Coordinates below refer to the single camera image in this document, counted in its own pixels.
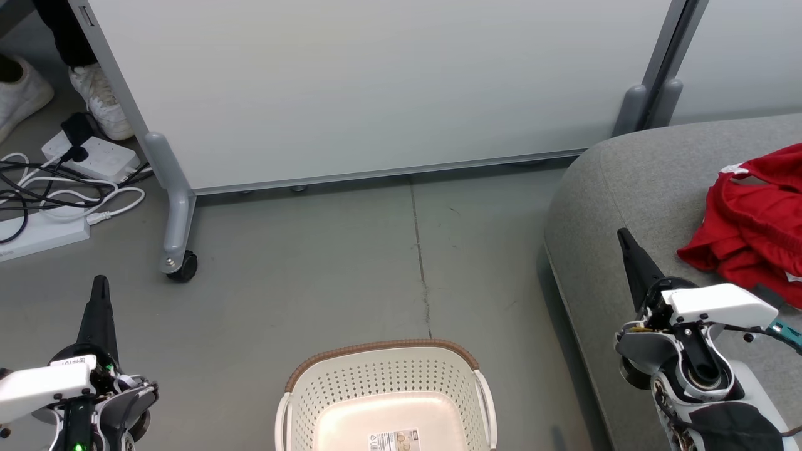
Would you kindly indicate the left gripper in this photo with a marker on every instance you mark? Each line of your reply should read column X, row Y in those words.
column 125, row 404

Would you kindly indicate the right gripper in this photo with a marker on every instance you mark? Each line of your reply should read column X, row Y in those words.
column 645, row 347

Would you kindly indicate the red garment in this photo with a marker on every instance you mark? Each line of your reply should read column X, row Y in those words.
column 752, row 232

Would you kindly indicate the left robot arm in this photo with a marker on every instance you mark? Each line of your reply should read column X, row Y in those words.
column 45, row 416

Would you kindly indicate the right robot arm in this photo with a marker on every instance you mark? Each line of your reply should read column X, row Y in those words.
column 761, row 401

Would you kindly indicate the white perforated laundry basket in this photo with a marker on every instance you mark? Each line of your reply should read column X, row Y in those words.
column 382, row 382

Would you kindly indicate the basket bottom label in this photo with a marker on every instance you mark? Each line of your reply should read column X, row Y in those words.
column 393, row 440

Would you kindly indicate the grey fabric sofa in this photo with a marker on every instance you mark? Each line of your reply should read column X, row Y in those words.
column 639, row 200

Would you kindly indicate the long white power strip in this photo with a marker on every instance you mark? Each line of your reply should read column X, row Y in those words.
column 44, row 235

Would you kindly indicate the black partition caster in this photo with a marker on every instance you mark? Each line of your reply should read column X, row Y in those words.
column 185, row 267

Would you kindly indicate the white square power strip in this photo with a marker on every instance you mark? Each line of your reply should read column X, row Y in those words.
column 103, row 160

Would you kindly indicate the black plug adapter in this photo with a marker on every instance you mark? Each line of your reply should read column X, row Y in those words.
column 78, row 131

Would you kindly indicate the white sneaker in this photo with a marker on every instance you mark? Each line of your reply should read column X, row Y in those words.
column 19, row 88
column 103, row 103

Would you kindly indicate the white partition panel grey legs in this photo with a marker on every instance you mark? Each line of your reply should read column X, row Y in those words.
column 739, row 50
column 376, row 81

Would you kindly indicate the black trouser leg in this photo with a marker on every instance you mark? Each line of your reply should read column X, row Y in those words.
column 62, row 31

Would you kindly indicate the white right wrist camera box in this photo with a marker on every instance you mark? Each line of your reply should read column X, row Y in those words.
column 720, row 304

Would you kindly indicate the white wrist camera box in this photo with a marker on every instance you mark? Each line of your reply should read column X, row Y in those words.
column 37, row 382
column 720, row 304

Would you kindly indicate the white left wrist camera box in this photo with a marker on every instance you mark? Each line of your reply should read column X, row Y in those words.
column 37, row 382

